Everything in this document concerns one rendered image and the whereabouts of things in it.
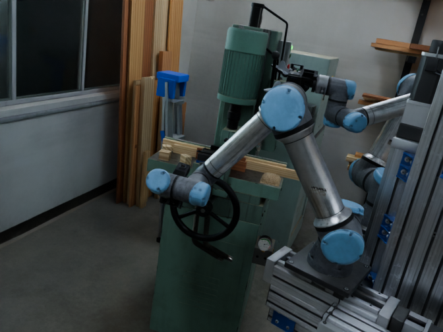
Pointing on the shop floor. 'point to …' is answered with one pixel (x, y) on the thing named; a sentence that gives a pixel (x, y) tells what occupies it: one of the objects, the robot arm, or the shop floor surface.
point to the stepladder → (171, 91)
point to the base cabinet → (203, 276)
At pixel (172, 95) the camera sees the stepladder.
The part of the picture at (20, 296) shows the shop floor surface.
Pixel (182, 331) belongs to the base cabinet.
